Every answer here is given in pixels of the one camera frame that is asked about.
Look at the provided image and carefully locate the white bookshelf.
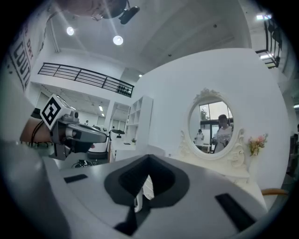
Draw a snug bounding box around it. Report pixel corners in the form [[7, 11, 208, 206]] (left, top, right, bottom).
[[126, 95, 154, 153]]

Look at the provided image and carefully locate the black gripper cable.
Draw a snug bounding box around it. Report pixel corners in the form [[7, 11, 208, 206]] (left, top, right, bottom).
[[31, 120, 44, 148]]

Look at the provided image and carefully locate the black balcony railing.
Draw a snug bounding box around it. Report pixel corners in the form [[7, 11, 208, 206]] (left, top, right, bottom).
[[37, 62, 135, 98], [255, 18, 284, 69]]

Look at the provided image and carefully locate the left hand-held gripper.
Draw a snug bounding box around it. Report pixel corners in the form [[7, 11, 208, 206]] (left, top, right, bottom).
[[39, 94, 109, 162]]

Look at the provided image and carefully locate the pink flower bouquet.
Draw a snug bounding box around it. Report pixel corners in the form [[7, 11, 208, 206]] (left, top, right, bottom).
[[247, 133, 269, 157]]

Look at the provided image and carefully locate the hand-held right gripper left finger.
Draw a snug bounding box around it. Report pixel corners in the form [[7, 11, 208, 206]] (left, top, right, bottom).
[[43, 154, 150, 239]]

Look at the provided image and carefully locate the white printed t-shirt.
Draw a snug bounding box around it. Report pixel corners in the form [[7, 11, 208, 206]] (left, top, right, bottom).
[[3, 9, 51, 141]]

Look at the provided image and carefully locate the oval mirror with ornate frame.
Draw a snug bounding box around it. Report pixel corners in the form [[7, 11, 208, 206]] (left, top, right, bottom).
[[179, 87, 249, 168]]

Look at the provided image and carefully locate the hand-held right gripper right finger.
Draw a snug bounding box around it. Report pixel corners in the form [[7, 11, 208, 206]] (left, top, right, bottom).
[[132, 154, 269, 239]]

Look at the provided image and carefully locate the person's left forearm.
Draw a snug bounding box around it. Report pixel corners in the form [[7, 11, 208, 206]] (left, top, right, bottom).
[[20, 118, 52, 143]]

